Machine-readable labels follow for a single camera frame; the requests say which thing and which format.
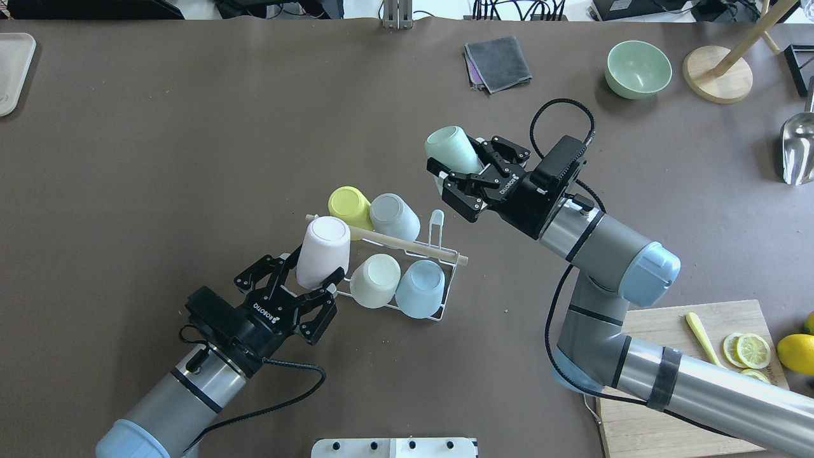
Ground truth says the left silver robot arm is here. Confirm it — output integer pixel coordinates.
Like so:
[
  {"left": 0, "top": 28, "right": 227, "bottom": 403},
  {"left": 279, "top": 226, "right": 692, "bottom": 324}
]
[{"left": 95, "top": 249, "right": 348, "bottom": 457}]

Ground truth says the light blue plastic cup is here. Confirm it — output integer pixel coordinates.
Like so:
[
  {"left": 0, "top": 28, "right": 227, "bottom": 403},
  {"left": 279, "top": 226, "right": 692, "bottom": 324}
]
[{"left": 395, "top": 259, "right": 445, "bottom": 319}]

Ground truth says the green plastic cup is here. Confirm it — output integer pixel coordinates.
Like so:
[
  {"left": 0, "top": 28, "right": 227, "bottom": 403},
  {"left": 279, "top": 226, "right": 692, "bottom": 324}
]
[{"left": 424, "top": 127, "right": 485, "bottom": 174}]

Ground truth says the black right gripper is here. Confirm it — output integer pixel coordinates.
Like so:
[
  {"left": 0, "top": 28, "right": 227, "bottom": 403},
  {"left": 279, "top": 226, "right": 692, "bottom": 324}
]
[{"left": 427, "top": 136, "right": 570, "bottom": 240}]

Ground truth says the grey folded cloth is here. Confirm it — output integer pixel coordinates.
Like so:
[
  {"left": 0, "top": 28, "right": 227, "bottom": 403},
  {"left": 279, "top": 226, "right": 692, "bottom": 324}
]
[{"left": 464, "top": 36, "right": 532, "bottom": 95}]

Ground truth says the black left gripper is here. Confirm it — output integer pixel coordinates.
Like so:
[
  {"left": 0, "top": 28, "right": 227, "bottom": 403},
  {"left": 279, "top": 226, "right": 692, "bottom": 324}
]
[{"left": 220, "top": 253, "right": 344, "bottom": 360}]

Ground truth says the wooden mug tree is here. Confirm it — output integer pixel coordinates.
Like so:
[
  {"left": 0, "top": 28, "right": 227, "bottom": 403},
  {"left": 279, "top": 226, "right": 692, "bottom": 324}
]
[{"left": 681, "top": 1, "right": 797, "bottom": 104}]

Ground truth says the pink plastic cup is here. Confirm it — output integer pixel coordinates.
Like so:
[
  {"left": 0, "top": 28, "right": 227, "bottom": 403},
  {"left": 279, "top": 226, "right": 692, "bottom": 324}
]
[{"left": 296, "top": 216, "right": 350, "bottom": 290}]

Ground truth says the beige tray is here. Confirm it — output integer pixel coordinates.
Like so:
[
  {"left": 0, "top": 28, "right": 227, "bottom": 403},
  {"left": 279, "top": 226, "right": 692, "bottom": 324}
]
[{"left": 1, "top": 32, "right": 37, "bottom": 117}]

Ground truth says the metal scoop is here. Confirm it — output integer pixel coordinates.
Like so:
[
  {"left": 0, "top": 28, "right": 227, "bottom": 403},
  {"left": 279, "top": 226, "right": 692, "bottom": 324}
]
[{"left": 781, "top": 78, "right": 813, "bottom": 186}]

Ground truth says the purple cloth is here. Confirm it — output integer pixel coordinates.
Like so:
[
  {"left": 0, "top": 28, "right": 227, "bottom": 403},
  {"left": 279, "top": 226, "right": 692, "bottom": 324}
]
[{"left": 464, "top": 52, "right": 485, "bottom": 91}]

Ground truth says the whole yellow lemon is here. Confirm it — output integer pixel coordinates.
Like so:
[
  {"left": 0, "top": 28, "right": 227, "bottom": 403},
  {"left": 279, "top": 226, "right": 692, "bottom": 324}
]
[
  {"left": 803, "top": 311, "right": 814, "bottom": 335},
  {"left": 776, "top": 333, "right": 813, "bottom": 377}
]

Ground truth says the white wire cup holder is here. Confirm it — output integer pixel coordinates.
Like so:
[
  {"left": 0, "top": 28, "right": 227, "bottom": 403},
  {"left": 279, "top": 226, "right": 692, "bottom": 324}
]
[{"left": 338, "top": 223, "right": 469, "bottom": 322}]

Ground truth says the yellow plastic knife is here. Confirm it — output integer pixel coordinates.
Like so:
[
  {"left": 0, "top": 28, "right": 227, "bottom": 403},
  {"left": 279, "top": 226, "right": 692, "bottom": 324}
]
[{"left": 684, "top": 312, "right": 725, "bottom": 368}]

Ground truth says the grey plastic cup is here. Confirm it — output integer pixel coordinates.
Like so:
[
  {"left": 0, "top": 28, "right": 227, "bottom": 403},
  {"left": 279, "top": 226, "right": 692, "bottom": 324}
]
[{"left": 369, "top": 193, "right": 420, "bottom": 241}]

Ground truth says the white plastic cup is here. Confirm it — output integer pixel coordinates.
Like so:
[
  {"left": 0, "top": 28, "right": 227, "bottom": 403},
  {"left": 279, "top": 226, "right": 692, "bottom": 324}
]
[{"left": 350, "top": 253, "right": 401, "bottom": 309}]

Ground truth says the aluminium frame post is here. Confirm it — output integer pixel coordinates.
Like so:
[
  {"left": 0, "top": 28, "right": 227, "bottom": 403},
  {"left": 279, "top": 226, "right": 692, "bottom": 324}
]
[{"left": 382, "top": 0, "right": 415, "bottom": 30}]

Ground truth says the green ceramic bowl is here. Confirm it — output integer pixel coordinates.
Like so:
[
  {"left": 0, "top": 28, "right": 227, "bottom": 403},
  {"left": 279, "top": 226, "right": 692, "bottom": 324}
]
[{"left": 604, "top": 40, "right": 673, "bottom": 101}]

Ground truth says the lemon slice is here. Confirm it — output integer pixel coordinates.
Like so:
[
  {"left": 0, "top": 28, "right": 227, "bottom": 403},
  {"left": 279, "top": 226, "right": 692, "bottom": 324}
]
[
  {"left": 735, "top": 333, "right": 771, "bottom": 370},
  {"left": 740, "top": 368, "right": 771, "bottom": 384}
]

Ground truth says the yellow plastic cup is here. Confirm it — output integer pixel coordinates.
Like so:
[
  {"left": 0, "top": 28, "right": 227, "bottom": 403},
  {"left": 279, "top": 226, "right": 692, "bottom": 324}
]
[{"left": 328, "top": 186, "right": 374, "bottom": 231}]

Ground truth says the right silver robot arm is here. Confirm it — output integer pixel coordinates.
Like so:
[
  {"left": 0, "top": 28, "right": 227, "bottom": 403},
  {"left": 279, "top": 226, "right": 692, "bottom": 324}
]
[{"left": 425, "top": 127, "right": 813, "bottom": 457}]

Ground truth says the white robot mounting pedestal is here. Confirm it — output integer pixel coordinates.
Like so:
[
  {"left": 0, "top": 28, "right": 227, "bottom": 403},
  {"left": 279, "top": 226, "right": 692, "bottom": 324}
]
[{"left": 311, "top": 437, "right": 479, "bottom": 457}]

